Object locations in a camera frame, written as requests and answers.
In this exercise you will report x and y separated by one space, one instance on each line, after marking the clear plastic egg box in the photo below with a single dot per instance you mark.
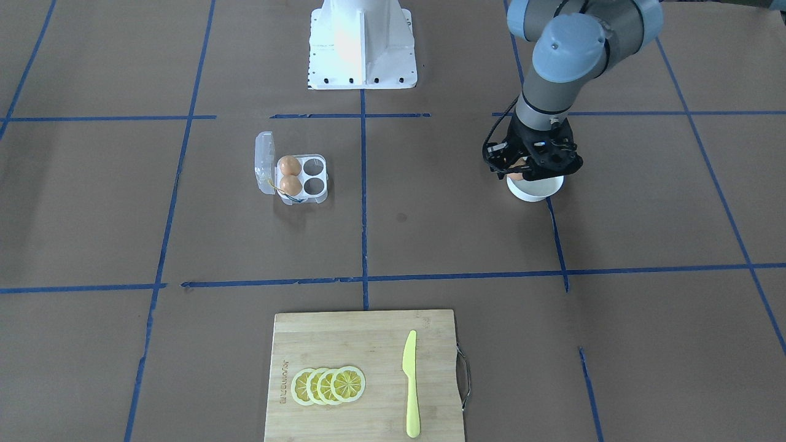
314 176

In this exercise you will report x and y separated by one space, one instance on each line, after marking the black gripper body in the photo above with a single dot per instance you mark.
522 137

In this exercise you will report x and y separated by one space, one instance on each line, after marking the lemon slice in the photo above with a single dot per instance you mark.
300 387
312 386
324 387
348 384

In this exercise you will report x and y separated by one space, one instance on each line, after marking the yellow plastic knife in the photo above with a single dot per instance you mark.
412 405

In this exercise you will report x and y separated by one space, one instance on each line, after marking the white bowl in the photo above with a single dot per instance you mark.
534 191

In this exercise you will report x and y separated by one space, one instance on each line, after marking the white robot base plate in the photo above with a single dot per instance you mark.
361 45

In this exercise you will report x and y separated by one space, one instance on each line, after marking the bamboo cutting board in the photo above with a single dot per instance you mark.
374 342

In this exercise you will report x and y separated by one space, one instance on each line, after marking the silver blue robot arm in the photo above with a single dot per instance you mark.
574 43

